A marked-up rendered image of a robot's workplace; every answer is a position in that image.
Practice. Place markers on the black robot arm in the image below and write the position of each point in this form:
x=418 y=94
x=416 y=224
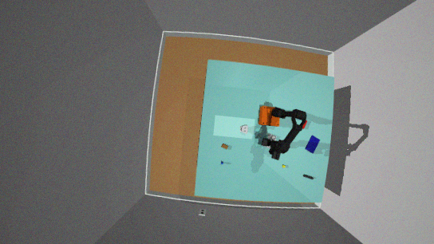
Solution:
x=282 y=146

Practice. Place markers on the dark blue flat bar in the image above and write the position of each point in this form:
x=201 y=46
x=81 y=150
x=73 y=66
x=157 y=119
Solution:
x=313 y=142

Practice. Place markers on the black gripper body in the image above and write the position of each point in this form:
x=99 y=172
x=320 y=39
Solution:
x=266 y=142

